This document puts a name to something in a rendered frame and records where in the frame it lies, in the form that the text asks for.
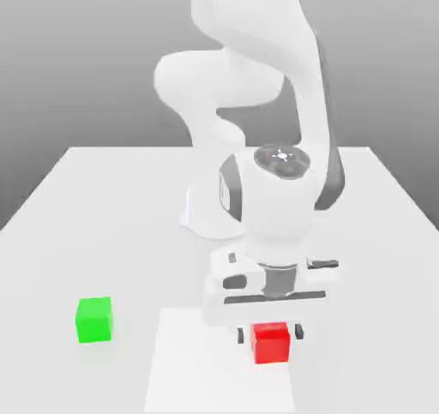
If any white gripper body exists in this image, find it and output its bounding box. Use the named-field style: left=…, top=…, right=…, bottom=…
left=201, top=289, right=331, bottom=330

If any small red cube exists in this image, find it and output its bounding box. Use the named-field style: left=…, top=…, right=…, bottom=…
left=249, top=321, right=292, bottom=366

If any small green cube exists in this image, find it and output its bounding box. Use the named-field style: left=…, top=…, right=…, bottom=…
left=75, top=296, right=115, bottom=345

